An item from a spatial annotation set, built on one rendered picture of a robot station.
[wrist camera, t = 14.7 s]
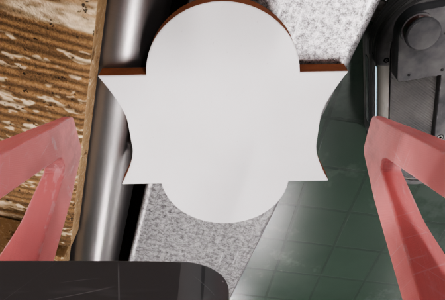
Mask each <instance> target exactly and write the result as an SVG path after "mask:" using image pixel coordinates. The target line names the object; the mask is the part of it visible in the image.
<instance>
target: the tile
mask: <svg viewBox="0 0 445 300"><path fill-rule="evenodd" d="M347 72H348V70H347V69H346V66H345V65H344V64H299V57H298V54H297V50H296V47H295V45H294V42H293V39H292V37H291V35H290V33H289V31H288V29H287V28H286V27H285V25H284V24H283V23H282V22H281V20H280V19H279V18H278V17H277V16H276V15H275V14H273V13H272V12H271V11H270V10H269V9H267V8H265V7H264V6H262V5H260V4H259V3H257V2H254V1H251V0H194V1H192V2H190V3H188V4H186V5H184V6H182V7H180V8H179V9H178V10H176V11H175V12H173V13H172V14H171V15H170V16H169V17H168V18H167V19H166V20H165V21H164V22H163V24H162V25H161V27H160V28H159V29H158V31H157V33H156V35H155V37H154V39H153V41H152V45H151V47H150V50H149V53H148V58H147V63H146V67H143V68H102V69H101V71H100V73H99V75H98V76H99V78H100V79H101V80H102V82H103V83H104V84H105V85H106V86H107V88H108V89H109V90H110V92H111V93H112V94H113V95H114V97H115V99H116V100H117V101H118V102H119V104H120V106H121V107H122V109H123V111H124V113H125V115H126V118H127V121H128V127H129V131H130V137H131V142H132V148H133V153H132V160H131V161H130V164H129V166H128V169H127V171H126V173H125V175H124V178H123V182H122V184H145V183H161V184H162V186H163V188H164V191H165V193H166V195H167V196H168V198H169V199H170V201H171V202H172V203H173V204H174V205H175V206H176V207H177V208H178V209H180V210H181V211H183V212H184V213H186V214H188V215H190V216H192V217H195V218H197V219H201V220H203V221H209V222H213V223H235V222H240V221H245V220H248V219H252V218H254V217H257V216H258V215H261V214H262V213H265V212H266V211H267V210H269V209H271V208H272V207H273V206H274V205H275V204H276V203H277V202H278V201H279V200H280V198H281V197H282V195H283V194H284V192H285V190H286V187H287V184H288V181H326V180H328V178H327V175H326V172H325V170H324V168H323V166H322V164H321V161H320V160H319V157H318V156H317V150H316V143H317V135H318V130H319V122H320V117H321V113H322V110H323V108H324V106H325V104H326V102H327V101H328V98H329V97H330V96H331V94H332V92H333V91H334V90H335V88H336V86H337V85H338V84H339V83H340V81H341V80H342V78H343V77H344V76H345V75H346V74H347Z"/></svg>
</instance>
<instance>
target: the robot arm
mask: <svg viewBox="0 0 445 300"><path fill-rule="evenodd" d="M364 156H365V159H366V165H367V168H368V174H369V177H370V183H371V188H372V192H373V197H374V200H375V204H376V207H377V212H378V215H379V219H380V221H381V225H382V229H383V233H384V235H385V240H386V243H387V247H388V250H389V254H390V256H391V261H392V264H393V268H394V271H395V275H396V278H397V282H398V285H399V289H400V292H401V296H402V299H403V300H445V253H444V252H443V251H442V249H441V247H440V246H439V245H438V243H437V241H436V240H435V238H434V237H433V235H432V234H431V232H430V231H429V229H428V227H427V225H426V224H425V222H424V220H423V218H422V216H421V214H420V211H419V209H418V207H417V204H416V203H415V200H414V199H413V196H412V194H411V192H410V189H409V187H408V185H407V182H406V181H405V178H404V177H403V174H402V171H401V168H402V169H403V170H405V171H406V172H408V173H409V174H411V175H412V176H413V177H415V178H417V179H418V180H419V181H421V182H423V183H424V184H425V185H427V186H428V187H429V188H431V189H433V190H434V191H435V192H437V193H438V194H440V195H441V196H443V197H444V198H445V140H443V139H441V138H438V137H435V136H433V135H430V134H427V133H425V132H422V131H419V130H417V129H415V128H411V127H409V126H406V125H403V124H401V123H398V122H396V121H392V120H391V119H388V118H385V117H382V116H373V117H372V119H371V122H370V127H369V130H368V134H367V137H366V142H365V145H364ZM80 157H81V145H80V142H79V137H78V134H77V130H76V127H75V122H74V119H73V118H72V117H61V118H59V119H56V120H54V121H51V122H49V123H46V124H43V125H40V126H38V127H35V128H32V129H30V130H27V131H25V132H22V133H20V134H17V135H14V136H12V137H9V138H6V139H4V140H1V141H0V198H2V197H4V196H5V195H6V194H8V193H9V192H11V191H12V190H14V189H15V188H16V187H18V186H19V185H21V184H22V183H24V182H25V181H26V180H28V179H30V178H31V177H32V176H34V175H35V174H37V173H38V172H40V171H41V170H43V169H44V173H43V175H42V177H41V179H40V181H39V184H38V186H37V188H36V191H35V192H34V195H33V196H32V199H31V201H30V203H29V206H28V208H27V210H26V212H25V215H24V217H23V219H22V221H21V223H20V225H19V226H18V228H17V230H16V231H15V233H14V235H13V236H12V238H11V239H10V241H9V242H8V244H7V245H6V247H5V248H4V250H3V251H2V253H1V254H0V300H229V289H228V284H227V282H226V280H225V279H224V277H223V276H222V275H221V274H220V273H219V272H217V271H215V270H214V269H212V268H210V267H207V266H204V265H202V264H196V263H193V262H152V261H54V258H55V255H56V251H57V248H58V244H59V241H60V237H61V233H62V229H63V227H64V223H65V219H66V215H67V212H68V208H69V206H70V201H71V198H72V193H73V190H74V184H75V179H76V175H77V169H78V166H79V160H80Z"/></svg>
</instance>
